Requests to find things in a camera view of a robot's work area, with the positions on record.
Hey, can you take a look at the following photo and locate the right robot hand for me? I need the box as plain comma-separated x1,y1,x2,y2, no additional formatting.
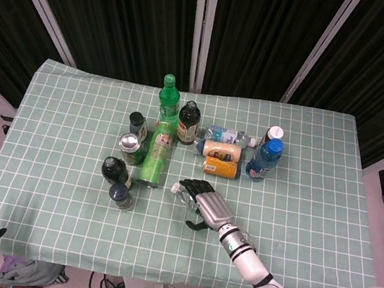
172,177,239,237

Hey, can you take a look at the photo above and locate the clear crushed plastic bottle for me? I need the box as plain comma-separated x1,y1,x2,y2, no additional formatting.
167,181,204,214

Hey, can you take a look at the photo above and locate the beige milk tea bottle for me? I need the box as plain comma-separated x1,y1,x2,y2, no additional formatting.
193,136,244,163

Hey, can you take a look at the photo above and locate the clear water bottle blue label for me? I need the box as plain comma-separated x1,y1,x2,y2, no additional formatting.
204,124,260,150

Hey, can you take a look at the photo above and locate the blue-capped blue drink bottle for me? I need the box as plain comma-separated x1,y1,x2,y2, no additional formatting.
243,134,285,186

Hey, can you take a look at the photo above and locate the dark bottle with yellow label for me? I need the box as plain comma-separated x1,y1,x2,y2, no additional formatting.
174,98,204,147

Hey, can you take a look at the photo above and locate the white-capped brown bottle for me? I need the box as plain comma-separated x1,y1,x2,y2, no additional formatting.
257,123,286,152

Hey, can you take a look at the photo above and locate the dark green round bottle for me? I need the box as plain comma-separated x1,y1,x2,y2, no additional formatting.
99,154,137,190

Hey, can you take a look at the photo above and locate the small dark-capped teal bottle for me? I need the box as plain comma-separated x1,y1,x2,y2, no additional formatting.
126,110,152,141

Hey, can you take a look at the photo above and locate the tall green soda bottle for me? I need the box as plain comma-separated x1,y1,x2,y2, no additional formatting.
154,72,184,128

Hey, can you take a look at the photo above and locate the green checkered tablecloth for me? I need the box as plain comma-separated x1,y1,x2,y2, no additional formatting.
0,50,384,288

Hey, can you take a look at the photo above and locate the orange drink can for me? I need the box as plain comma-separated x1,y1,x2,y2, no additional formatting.
201,155,240,180

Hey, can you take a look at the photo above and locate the grey and purple cloth pile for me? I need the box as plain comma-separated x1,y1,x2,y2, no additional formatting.
0,254,72,288

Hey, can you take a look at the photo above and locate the small blue-capped jar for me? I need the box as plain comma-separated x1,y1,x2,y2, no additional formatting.
106,181,136,212

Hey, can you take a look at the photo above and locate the silver-lid green can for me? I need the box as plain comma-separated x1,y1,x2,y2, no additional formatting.
115,131,149,166

